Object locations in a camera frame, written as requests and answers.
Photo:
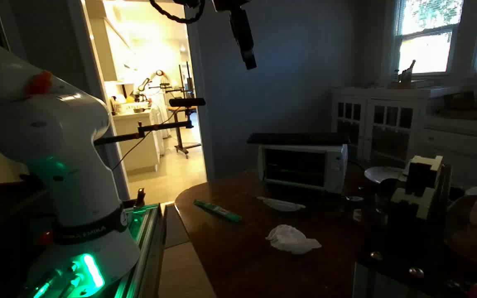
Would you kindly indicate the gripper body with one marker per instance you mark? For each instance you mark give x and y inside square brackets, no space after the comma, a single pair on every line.
[230,4]

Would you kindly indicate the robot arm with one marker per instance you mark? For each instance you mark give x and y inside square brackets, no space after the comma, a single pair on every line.
[60,165]

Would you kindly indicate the green roller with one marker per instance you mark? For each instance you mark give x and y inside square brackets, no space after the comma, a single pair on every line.
[218,210]

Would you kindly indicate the background white robot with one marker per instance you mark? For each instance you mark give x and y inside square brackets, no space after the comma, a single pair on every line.
[149,80]

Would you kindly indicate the black baking tray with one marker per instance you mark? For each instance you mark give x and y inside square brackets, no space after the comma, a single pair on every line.
[298,138]

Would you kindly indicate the white kitchen counter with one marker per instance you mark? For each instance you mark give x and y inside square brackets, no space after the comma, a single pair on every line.
[139,140]

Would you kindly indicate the white toaster oven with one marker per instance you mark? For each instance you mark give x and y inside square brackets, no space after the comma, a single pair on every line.
[304,167]

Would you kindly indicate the bottles on wooden tray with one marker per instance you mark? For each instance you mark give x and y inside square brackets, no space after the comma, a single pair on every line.
[406,74]

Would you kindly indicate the white glass-door cabinet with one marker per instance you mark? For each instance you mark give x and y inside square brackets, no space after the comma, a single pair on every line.
[387,120]

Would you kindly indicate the window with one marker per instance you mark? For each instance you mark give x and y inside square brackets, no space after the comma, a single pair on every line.
[427,45]

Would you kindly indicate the black clamp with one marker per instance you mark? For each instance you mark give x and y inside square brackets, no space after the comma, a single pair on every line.
[140,198]

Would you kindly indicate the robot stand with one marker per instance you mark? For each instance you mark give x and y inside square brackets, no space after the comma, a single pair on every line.
[147,231]

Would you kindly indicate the white crumpled cloth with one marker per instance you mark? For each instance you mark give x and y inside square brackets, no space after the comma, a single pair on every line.
[290,240]

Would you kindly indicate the white and black block toy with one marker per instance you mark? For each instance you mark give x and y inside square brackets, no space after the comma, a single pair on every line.
[422,182]

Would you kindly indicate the wooden bowl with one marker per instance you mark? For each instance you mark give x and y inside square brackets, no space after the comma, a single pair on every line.
[462,240]

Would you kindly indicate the camera on mount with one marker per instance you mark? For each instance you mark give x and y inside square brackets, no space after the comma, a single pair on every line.
[186,102]

